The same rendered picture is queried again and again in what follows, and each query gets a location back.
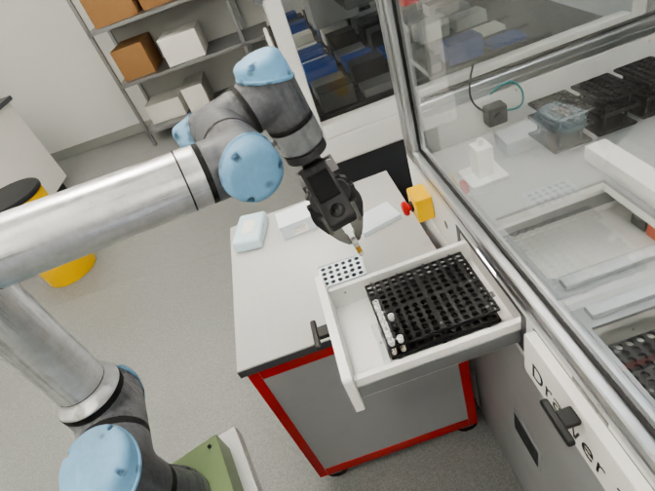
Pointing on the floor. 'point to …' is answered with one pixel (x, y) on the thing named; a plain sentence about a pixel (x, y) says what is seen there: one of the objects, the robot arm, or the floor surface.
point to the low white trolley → (324, 388)
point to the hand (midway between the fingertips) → (353, 238)
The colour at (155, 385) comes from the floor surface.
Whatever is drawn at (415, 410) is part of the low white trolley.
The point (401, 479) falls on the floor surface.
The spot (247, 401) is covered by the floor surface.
